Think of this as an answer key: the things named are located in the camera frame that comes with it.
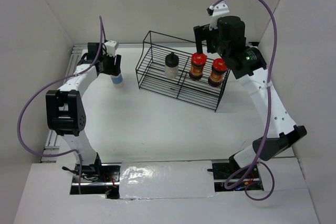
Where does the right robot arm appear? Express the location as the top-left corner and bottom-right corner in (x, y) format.
(193, 16), (307, 178)

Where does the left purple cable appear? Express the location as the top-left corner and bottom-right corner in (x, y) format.
(19, 15), (108, 196)

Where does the purple cable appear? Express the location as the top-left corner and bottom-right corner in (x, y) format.
(19, 15), (108, 196)
(213, 0), (278, 201)

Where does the red lid jar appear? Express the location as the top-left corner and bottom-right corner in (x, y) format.
(189, 52), (207, 81)
(208, 58), (228, 87)

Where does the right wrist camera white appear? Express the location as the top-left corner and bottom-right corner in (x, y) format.
(207, 1), (229, 31)

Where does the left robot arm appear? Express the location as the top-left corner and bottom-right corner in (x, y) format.
(46, 40), (123, 182)

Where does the black lid white bottle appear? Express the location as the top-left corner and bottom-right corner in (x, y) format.
(165, 52), (179, 79)

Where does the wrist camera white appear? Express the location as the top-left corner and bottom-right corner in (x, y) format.
(103, 40), (119, 57)
(207, 1), (229, 31)

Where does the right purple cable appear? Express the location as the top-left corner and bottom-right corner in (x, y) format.
(213, 0), (278, 201)

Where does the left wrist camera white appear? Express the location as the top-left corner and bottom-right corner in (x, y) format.
(103, 40), (119, 57)

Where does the black wire rack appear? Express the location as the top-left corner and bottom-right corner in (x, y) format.
(135, 30), (230, 112)

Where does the silver lid blue label bottle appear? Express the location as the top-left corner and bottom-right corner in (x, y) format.
(110, 73), (124, 88)

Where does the white glossy tape sheet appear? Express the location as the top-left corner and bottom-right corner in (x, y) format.
(119, 161), (216, 200)

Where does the aluminium rail frame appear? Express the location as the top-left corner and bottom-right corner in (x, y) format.
(46, 49), (261, 166)

